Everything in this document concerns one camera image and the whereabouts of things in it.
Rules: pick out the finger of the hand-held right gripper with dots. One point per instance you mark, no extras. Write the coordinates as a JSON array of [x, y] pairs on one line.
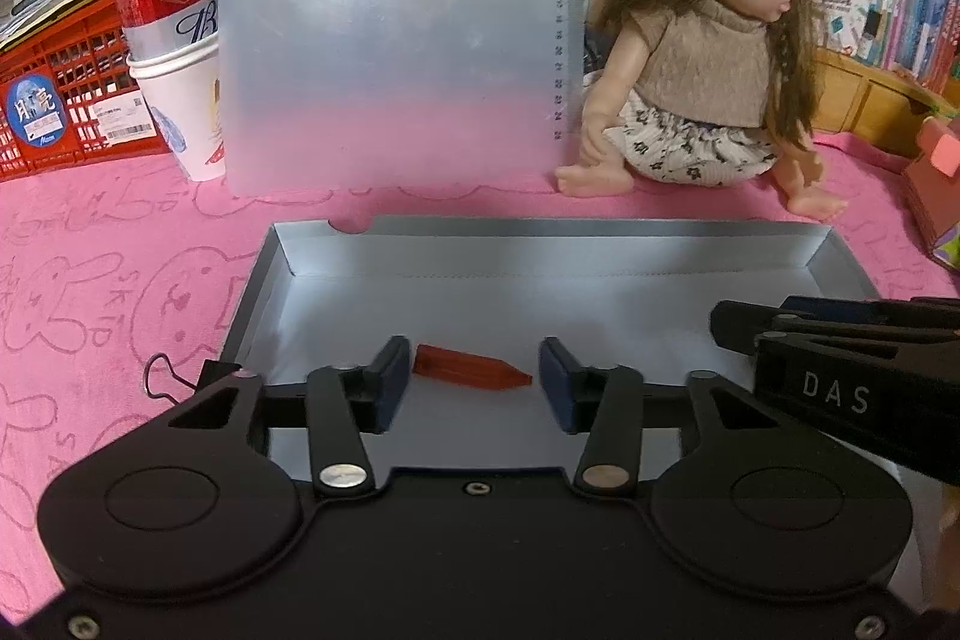
[[739, 325], [825, 308]]

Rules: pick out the red plastic crate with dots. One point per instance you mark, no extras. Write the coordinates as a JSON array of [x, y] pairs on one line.
[[75, 63]]

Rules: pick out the black binder clip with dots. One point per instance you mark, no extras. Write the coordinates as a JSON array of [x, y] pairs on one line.
[[214, 374]]

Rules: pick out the translucent plastic clipboard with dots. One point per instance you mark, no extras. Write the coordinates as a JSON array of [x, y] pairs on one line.
[[375, 48]]

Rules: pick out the small red pointed piece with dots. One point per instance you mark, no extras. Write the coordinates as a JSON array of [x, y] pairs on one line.
[[457, 366]]

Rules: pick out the pink cardboard toy box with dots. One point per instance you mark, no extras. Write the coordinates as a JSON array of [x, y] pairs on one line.
[[937, 197]]

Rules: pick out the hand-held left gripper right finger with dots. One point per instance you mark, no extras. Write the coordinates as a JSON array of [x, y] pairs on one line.
[[555, 385]]

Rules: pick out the white paper cup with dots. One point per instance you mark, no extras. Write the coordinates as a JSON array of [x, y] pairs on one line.
[[184, 108]]

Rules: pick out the white box with pencil print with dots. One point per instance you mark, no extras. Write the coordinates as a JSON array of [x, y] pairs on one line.
[[840, 3]]

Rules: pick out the wooden drawer cabinet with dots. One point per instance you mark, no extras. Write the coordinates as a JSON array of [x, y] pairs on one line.
[[862, 100]]

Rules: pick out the pink bunny print towel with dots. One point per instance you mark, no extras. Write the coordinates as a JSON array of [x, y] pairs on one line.
[[112, 250]]

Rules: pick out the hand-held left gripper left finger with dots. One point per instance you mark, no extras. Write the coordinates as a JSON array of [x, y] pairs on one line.
[[394, 379]]

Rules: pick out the brown-haired baby doll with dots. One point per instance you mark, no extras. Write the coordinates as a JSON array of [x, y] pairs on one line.
[[697, 55]]

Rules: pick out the grey cardboard box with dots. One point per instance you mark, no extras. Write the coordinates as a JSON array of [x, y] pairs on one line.
[[525, 302]]

